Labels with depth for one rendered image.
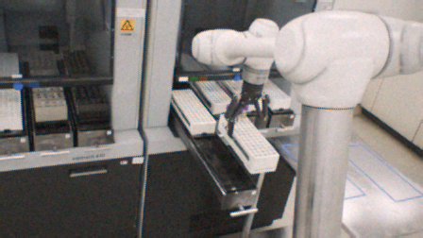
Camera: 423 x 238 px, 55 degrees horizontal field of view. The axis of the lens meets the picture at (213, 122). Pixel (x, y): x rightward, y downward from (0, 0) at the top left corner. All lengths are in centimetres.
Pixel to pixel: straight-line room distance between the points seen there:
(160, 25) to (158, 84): 25
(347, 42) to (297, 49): 9
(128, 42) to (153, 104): 30
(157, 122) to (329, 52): 115
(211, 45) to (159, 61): 44
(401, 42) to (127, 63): 105
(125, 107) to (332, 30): 111
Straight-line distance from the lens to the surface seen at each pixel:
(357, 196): 153
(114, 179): 178
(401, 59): 86
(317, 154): 81
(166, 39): 162
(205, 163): 149
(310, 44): 74
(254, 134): 149
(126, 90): 166
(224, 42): 123
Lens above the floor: 167
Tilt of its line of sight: 30 degrees down
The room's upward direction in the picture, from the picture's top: 10 degrees clockwise
